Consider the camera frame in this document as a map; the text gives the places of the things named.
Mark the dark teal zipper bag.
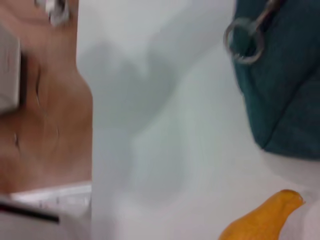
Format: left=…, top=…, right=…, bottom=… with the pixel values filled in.
left=223, top=0, right=320, bottom=161

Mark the yellow-orange squash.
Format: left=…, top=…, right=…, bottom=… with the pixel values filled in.
left=217, top=189, right=306, bottom=240

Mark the white rectangular block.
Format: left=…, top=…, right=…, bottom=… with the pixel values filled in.
left=0, top=31, right=22, bottom=116

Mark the shiny metal fitting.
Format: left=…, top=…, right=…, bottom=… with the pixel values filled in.
left=34, top=0, right=70, bottom=27

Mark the white housing with black stripe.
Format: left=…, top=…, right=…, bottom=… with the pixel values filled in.
left=0, top=183, right=93, bottom=240

